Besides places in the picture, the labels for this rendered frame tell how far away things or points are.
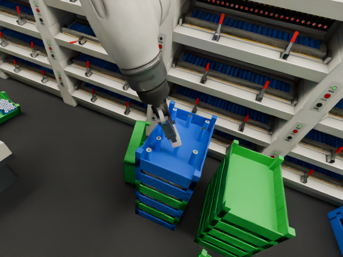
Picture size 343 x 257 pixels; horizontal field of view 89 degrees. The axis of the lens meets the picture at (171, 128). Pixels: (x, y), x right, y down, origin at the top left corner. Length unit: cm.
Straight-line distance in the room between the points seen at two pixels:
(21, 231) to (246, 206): 91
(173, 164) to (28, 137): 100
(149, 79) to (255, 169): 61
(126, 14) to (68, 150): 100
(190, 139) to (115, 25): 49
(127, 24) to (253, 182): 67
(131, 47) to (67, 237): 83
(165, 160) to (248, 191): 33
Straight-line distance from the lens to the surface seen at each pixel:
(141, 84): 36
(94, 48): 112
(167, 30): 84
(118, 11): 31
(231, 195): 70
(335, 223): 135
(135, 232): 92
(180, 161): 61
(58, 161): 118
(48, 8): 127
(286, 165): 124
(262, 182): 79
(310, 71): 84
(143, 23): 32
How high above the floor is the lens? 89
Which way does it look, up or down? 43 degrees down
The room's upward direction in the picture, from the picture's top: 11 degrees clockwise
